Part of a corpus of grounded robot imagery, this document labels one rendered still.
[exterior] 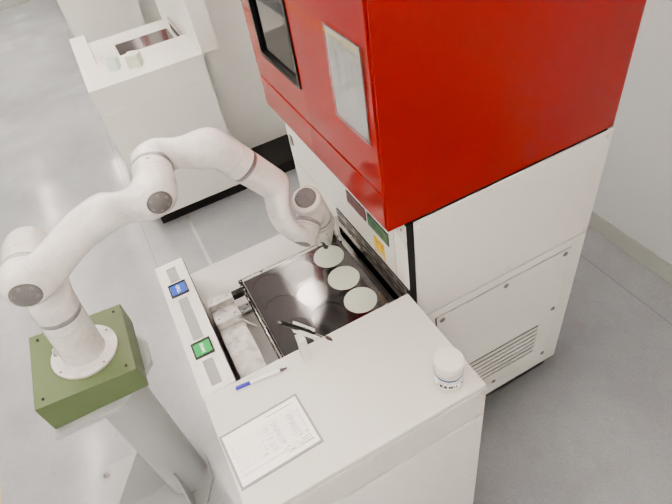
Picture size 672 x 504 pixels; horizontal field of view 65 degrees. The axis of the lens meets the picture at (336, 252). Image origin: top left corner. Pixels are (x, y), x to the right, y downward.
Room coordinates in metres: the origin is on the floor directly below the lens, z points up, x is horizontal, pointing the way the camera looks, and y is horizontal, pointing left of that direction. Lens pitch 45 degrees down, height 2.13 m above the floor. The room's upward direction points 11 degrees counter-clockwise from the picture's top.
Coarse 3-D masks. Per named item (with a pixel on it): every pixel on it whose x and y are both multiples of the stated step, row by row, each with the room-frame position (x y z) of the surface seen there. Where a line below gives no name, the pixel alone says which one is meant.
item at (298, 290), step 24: (336, 240) 1.30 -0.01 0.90; (288, 264) 1.23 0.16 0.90; (312, 264) 1.21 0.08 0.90; (264, 288) 1.15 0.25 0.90; (288, 288) 1.12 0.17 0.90; (312, 288) 1.11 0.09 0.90; (264, 312) 1.05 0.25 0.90; (288, 312) 1.03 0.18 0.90; (312, 312) 1.01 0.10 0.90; (336, 312) 0.99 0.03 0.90; (288, 336) 0.94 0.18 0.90
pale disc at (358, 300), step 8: (360, 288) 1.07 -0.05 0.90; (368, 288) 1.06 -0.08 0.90; (352, 296) 1.04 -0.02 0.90; (360, 296) 1.03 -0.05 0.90; (368, 296) 1.03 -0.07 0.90; (376, 296) 1.02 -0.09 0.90; (344, 304) 1.02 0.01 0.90; (352, 304) 1.01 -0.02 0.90; (360, 304) 1.00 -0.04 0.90; (368, 304) 1.00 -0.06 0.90; (360, 312) 0.97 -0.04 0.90
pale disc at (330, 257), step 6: (330, 246) 1.27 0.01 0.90; (336, 246) 1.27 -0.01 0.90; (318, 252) 1.26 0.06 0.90; (324, 252) 1.25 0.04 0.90; (330, 252) 1.25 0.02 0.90; (336, 252) 1.24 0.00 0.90; (342, 252) 1.23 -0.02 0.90; (318, 258) 1.23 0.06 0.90; (324, 258) 1.22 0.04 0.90; (330, 258) 1.22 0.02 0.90; (336, 258) 1.21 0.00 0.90; (342, 258) 1.21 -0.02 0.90; (318, 264) 1.20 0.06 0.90; (324, 264) 1.20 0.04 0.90; (330, 264) 1.19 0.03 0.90; (336, 264) 1.19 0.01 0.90
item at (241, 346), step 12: (216, 312) 1.10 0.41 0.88; (240, 324) 1.04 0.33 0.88; (228, 336) 1.00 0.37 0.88; (240, 336) 0.99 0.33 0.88; (228, 348) 0.95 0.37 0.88; (240, 348) 0.95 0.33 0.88; (252, 348) 0.94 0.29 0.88; (240, 360) 0.90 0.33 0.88; (252, 360) 0.90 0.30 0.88; (240, 372) 0.86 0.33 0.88
